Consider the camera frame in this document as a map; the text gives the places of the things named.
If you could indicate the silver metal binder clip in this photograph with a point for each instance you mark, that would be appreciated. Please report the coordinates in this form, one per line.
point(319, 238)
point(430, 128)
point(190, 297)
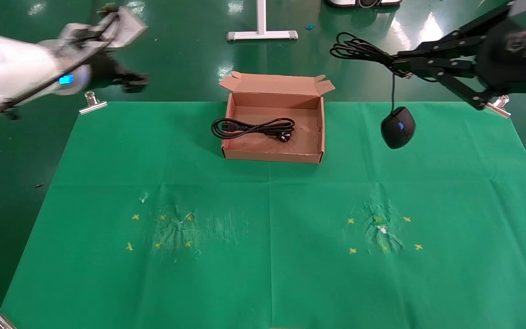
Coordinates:
point(499, 108)
point(2, 323)
point(92, 106)

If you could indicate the black and white machine base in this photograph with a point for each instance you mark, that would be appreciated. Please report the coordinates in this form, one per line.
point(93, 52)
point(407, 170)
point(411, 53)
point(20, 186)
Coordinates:
point(363, 2)

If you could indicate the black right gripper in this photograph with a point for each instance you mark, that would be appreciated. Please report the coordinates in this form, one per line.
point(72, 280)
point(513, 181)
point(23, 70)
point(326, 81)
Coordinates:
point(518, 55)

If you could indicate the open brown cardboard box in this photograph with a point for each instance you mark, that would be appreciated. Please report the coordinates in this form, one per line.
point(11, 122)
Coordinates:
point(306, 132)

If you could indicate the silver camera mount bracket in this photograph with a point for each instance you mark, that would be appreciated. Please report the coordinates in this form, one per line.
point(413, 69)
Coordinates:
point(85, 34)

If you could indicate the green table cloth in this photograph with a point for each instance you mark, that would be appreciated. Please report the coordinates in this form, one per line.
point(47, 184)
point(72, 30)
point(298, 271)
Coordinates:
point(267, 205)

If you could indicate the small blue floor scrap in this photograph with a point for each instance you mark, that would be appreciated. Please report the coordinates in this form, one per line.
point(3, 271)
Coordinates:
point(309, 26)

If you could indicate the white T-shaped stand base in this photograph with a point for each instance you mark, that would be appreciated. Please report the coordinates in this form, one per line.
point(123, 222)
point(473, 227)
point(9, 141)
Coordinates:
point(261, 34)

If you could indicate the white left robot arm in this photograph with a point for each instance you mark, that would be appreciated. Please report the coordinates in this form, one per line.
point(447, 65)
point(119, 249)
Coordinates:
point(2, 68)

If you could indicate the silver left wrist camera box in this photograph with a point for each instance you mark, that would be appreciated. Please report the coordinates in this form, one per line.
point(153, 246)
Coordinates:
point(128, 27)

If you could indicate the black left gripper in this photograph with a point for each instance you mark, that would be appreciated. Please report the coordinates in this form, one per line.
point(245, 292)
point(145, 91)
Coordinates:
point(105, 71)

